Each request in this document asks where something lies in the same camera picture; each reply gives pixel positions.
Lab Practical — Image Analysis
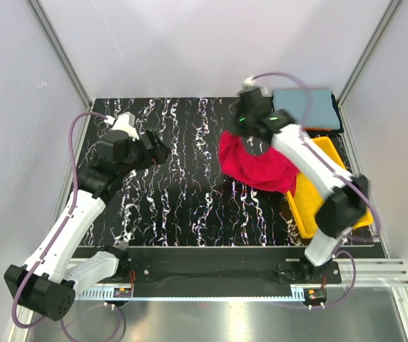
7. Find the red polo shirt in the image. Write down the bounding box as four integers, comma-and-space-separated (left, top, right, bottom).
218, 130, 299, 194

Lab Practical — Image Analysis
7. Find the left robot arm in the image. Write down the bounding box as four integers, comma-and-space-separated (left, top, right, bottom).
4, 127, 170, 321

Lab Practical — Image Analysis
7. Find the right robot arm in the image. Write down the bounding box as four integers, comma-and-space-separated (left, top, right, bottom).
232, 85, 369, 281

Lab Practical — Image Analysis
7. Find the folded grey-blue shirt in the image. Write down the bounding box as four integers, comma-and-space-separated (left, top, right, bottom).
272, 88, 333, 129

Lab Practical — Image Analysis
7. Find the folded dark navy shirt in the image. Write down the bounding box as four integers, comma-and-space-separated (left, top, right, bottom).
330, 93, 345, 134

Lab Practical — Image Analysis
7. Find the yellow plastic bin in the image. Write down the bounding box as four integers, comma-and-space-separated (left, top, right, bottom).
287, 137, 373, 239

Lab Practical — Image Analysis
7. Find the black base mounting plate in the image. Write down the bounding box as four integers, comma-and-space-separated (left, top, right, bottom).
128, 247, 342, 295

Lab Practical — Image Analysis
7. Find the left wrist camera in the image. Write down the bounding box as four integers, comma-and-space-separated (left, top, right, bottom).
104, 112, 139, 140

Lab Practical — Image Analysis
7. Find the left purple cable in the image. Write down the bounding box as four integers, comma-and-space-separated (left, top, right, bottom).
11, 110, 128, 341

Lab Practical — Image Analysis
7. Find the left aluminium frame post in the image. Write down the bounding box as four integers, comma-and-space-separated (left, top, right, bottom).
26, 0, 93, 109

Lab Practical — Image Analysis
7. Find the aluminium frame post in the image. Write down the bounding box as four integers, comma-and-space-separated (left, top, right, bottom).
337, 0, 404, 106
26, 0, 93, 109

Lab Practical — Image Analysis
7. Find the right aluminium frame post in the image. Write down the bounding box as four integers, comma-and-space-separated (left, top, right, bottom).
337, 0, 404, 106

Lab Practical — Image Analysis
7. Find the slotted cable duct rail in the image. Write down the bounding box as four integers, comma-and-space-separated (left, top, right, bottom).
75, 285, 305, 303

